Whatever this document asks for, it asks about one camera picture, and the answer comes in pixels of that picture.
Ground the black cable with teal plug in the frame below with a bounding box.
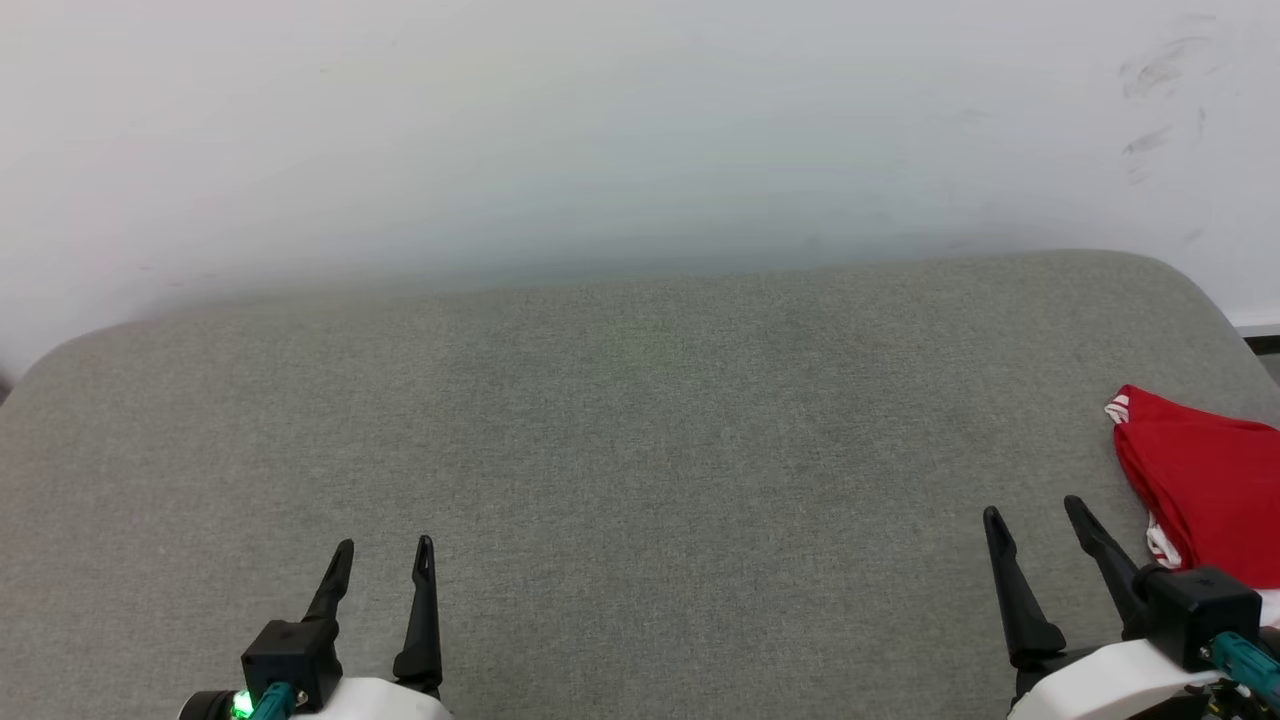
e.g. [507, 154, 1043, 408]
[1203, 632, 1280, 707]
[247, 682, 300, 720]

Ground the grey fabric sofa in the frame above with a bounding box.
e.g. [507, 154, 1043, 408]
[0, 250, 1280, 720]

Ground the red Bulls basketball jersey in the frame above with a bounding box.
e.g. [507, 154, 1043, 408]
[1104, 384, 1280, 626]

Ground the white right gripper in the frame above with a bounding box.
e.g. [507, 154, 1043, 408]
[981, 495, 1226, 720]

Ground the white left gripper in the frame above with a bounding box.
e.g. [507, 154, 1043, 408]
[178, 535, 454, 720]

